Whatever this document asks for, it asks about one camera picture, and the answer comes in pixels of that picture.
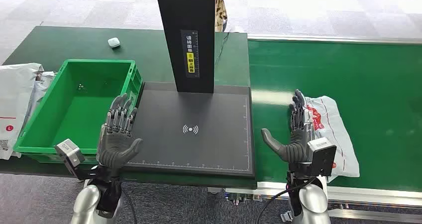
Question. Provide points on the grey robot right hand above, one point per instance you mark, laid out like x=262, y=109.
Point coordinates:
x=295, y=148

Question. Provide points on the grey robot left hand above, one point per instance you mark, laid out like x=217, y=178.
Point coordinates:
x=115, y=146

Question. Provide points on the grey package with red print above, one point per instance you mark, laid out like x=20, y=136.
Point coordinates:
x=333, y=123

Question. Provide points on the grey connector box under conveyor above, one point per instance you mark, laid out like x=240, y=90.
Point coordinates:
x=242, y=196

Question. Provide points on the green conveyor belt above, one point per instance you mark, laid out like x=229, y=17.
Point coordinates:
x=369, y=94

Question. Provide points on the grey package with black print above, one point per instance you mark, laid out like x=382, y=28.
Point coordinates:
x=41, y=84

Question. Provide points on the white package with red dot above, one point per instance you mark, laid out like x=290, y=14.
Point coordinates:
x=13, y=94

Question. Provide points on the green plastic crate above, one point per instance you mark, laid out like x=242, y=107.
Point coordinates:
x=75, y=113

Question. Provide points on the small white earbud case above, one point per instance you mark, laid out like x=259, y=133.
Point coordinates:
x=114, y=42

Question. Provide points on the dark green table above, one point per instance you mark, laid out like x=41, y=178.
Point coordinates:
x=66, y=44

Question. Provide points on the black and yellow ruler label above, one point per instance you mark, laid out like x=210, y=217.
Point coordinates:
x=190, y=54

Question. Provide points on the black scanner column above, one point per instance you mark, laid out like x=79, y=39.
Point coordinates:
x=184, y=14

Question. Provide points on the person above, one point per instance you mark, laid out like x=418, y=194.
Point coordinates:
x=220, y=8

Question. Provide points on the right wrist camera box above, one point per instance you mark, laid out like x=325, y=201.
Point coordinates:
x=321, y=156

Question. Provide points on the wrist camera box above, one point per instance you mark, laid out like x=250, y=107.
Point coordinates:
x=71, y=153
x=321, y=156

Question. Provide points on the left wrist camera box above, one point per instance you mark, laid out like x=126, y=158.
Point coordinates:
x=71, y=153

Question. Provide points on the grey metal bracket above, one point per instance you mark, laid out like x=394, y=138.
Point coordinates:
x=286, y=216

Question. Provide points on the black scanner base plate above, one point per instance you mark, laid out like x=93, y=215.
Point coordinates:
x=197, y=143

